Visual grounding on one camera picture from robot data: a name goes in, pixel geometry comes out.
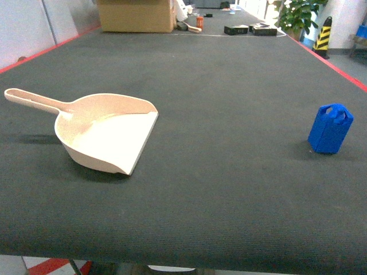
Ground orange can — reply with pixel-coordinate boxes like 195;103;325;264
196;16;204;30

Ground black box left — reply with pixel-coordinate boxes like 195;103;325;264
224;25;249;36

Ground wooden handled brush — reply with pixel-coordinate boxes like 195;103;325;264
177;21;202;33

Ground yellow black traffic cone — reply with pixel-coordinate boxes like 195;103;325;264
312;16;333;60

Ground large cardboard box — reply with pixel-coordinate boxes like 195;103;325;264
97;0;175;33

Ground black box right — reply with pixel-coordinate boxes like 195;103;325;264
249;23;278;36

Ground black box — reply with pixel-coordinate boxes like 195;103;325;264
224;25;249;36
249;23;278;36

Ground beige plastic dustpan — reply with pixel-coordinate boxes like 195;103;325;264
4;88;159;176

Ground green potted plant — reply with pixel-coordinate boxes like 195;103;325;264
276;0;328;41

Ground blue 3D-printed part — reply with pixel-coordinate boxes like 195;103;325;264
307;103;354;154

